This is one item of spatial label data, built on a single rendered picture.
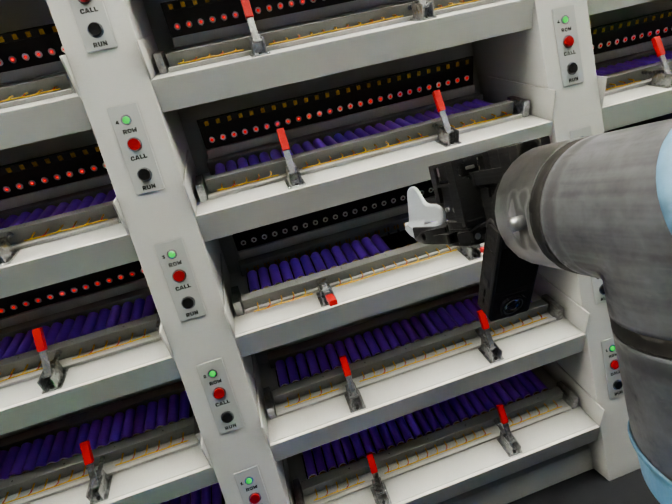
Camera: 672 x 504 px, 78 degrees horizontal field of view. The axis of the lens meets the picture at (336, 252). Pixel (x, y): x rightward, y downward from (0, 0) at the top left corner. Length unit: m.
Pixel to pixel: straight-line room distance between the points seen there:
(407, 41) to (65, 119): 0.51
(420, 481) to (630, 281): 0.71
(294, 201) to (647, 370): 0.51
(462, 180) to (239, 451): 0.56
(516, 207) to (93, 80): 0.57
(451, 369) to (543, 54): 0.56
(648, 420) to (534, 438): 0.69
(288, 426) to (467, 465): 0.36
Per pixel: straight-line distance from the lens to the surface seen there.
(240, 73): 0.67
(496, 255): 0.39
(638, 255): 0.24
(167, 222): 0.66
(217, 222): 0.66
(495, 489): 1.01
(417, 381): 0.80
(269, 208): 0.65
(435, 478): 0.91
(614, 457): 1.07
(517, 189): 0.31
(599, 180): 0.25
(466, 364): 0.82
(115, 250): 0.69
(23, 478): 0.94
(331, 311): 0.68
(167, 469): 0.82
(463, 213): 0.39
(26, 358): 0.84
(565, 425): 1.00
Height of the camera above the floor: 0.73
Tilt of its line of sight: 11 degrees down
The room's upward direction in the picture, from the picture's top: 15 degrees counter-clockwise
